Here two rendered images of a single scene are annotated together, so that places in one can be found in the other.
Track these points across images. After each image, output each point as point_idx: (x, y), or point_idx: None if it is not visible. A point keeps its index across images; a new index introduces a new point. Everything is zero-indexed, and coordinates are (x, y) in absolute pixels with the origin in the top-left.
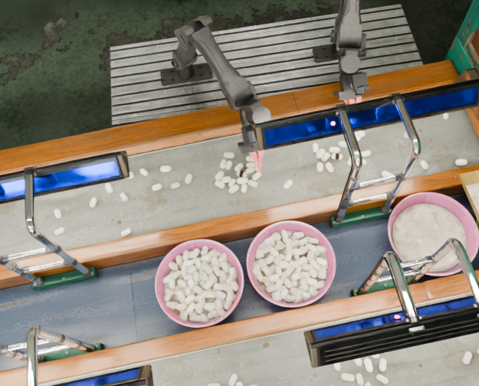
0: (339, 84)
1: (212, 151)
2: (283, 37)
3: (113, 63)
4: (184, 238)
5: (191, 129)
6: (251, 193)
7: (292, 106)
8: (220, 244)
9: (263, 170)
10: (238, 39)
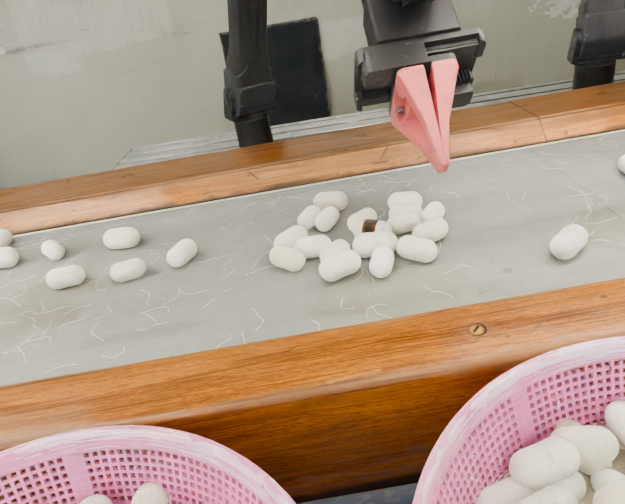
0: None
1: (282, 205)
2: (461, 107)
3: (127, 160)
4: (45, 426)
5: (232, 165)
6: (414, 279)
7: (516, 113)
8: (227, 455)
9: (452, 226)
10: (370, 117)
